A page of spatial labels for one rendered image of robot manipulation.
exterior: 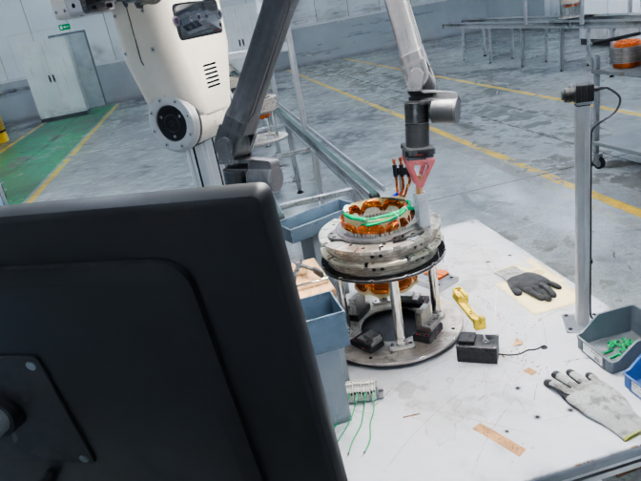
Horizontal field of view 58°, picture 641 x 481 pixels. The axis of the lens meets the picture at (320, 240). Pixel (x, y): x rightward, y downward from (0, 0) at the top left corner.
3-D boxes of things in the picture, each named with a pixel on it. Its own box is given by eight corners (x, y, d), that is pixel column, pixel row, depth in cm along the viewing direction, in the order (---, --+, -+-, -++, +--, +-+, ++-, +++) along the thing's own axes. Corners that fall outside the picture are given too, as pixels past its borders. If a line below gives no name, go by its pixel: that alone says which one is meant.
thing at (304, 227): (351, 276, 201) (338, 198, 190) (370, 285, 192) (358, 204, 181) (290, 303, 189) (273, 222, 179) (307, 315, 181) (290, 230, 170)
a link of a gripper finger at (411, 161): (429, 181, 147) (428, 144, 144) (436, 188, 140) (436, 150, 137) (403, 183, 147) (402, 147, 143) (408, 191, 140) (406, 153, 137)
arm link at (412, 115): (408, 95, 140) (401, 98, 136) (436, 94, 137) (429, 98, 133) (409, 124, 143) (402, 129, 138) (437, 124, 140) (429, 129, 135)
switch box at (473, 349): (497, 364, 142) (496, 345, 140) (457, 362, 146) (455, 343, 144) (499, 349, 147) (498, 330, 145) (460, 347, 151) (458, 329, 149)
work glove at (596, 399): (660, 431, 114) (661, 421, 113) (606, 448, 112) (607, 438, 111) (583, 365, 136) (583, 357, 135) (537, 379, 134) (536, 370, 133)
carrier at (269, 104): (248, 135, 463) (239, 97, 452) (294, 130, 452) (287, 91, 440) (229, 148, 429) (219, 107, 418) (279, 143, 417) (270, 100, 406)
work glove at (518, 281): (572, 296, 165) (572, 289, 164) (529, 307, 163) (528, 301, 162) (527, 264, 187) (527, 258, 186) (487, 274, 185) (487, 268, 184)
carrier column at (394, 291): (407, 347, 151) (398, 276, 143) (399, 350, 151) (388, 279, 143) (404, 343, 153) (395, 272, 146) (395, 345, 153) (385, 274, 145)
